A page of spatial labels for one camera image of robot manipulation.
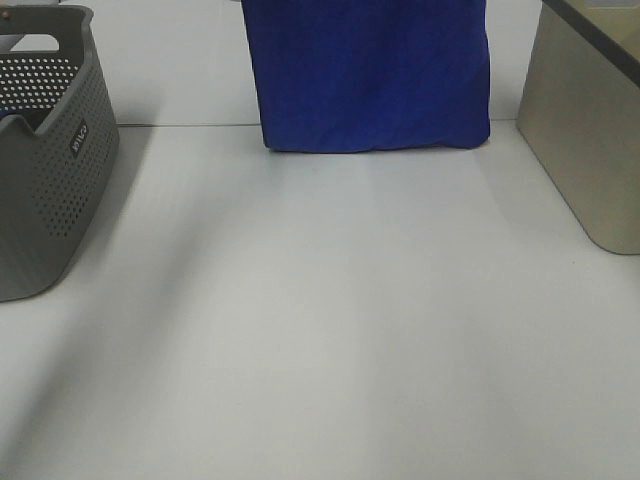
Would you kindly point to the beige plastic bin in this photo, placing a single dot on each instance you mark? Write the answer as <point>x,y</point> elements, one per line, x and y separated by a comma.
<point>579,114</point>

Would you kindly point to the grey perforated plastic basket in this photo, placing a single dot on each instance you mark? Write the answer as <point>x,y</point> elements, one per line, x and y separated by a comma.
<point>59,142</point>

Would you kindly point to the blue microfiber towel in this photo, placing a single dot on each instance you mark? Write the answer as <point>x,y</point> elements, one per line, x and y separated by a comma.
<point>355,76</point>

